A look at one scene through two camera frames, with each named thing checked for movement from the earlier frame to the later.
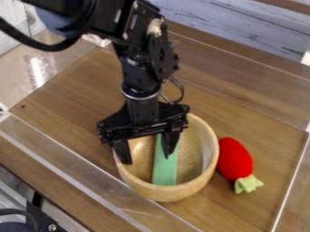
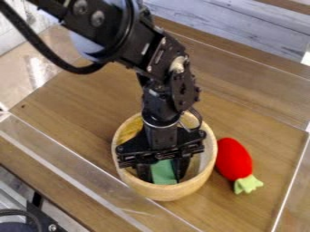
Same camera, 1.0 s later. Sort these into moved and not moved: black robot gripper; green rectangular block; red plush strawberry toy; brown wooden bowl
Moved: black robot gripper
Not moved: red plush strawberry toy; green rectangular block; brown wooden bowl
